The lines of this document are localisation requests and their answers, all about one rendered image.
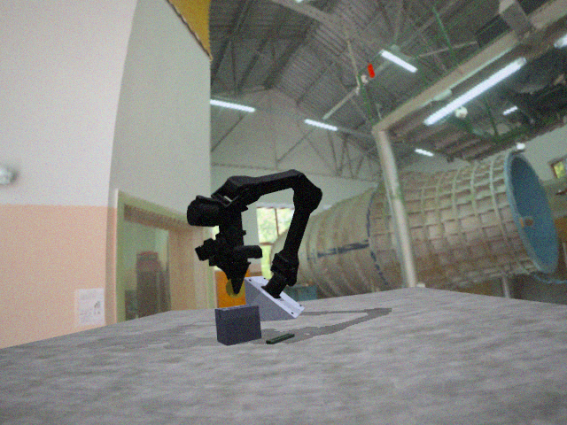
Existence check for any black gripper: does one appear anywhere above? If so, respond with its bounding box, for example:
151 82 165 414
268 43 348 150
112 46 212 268
209 226 262 294

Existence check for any gold coin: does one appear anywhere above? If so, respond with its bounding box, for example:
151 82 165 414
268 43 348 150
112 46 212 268
226 280 245 298

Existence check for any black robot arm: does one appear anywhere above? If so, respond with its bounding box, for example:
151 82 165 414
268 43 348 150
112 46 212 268
187 169 322 298

